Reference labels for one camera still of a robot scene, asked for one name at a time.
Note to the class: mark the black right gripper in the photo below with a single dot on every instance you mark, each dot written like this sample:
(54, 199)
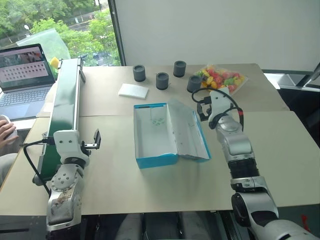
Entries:
(208, 111)

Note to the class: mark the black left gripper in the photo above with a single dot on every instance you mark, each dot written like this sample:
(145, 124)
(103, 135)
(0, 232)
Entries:
(86, 147)

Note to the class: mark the blue cardboard box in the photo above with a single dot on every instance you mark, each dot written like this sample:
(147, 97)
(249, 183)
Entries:
(155, 135)

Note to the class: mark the white computer mouse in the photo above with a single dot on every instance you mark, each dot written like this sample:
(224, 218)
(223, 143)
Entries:
(14, 135)

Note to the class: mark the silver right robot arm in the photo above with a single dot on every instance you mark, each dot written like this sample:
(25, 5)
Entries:
(237, 145)

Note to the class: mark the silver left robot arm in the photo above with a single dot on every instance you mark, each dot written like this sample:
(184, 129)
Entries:
(65, 180)

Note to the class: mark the green conveyor belt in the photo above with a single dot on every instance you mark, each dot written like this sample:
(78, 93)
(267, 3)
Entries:
(63, 100)

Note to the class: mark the person's bare hand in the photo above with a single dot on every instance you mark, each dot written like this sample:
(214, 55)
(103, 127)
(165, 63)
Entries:
(5, 131)

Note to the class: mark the dark grey cylinder cup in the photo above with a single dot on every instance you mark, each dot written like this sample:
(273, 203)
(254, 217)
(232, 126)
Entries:
(193, 84)
(139, 74)
(162, 82)
(179, 69)

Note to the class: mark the bag of colourful toy fruit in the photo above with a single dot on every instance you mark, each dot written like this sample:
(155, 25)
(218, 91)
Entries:
(222, 77)

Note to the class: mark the yellow green toy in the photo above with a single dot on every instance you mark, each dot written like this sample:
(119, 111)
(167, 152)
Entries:
(54, 63)

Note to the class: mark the grey trouser leg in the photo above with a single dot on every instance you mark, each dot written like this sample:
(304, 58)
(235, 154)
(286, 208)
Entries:
(6, 167)

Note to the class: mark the grey laptop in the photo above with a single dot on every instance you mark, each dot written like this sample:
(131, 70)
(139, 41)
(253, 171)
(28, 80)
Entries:
(22, 75)

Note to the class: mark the translucent plastic sheet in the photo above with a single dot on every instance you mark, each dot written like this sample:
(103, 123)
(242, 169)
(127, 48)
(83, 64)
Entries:
(50, 42)

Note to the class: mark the red tag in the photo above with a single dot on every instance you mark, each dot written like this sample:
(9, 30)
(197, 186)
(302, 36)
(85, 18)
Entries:
(305, 222)

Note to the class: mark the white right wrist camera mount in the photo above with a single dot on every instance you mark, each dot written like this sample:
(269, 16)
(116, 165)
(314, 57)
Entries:
(221, 101)

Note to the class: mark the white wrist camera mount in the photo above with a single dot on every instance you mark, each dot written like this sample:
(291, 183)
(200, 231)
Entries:
(66, 142)
(221, 101)

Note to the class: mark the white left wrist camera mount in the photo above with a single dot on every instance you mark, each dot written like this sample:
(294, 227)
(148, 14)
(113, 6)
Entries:
(66, 142)

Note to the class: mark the grey metal frame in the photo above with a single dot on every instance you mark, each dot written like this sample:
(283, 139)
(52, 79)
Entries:
(295, 80)

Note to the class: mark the dark window frame post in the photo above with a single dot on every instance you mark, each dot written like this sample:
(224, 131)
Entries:
(117, 32)

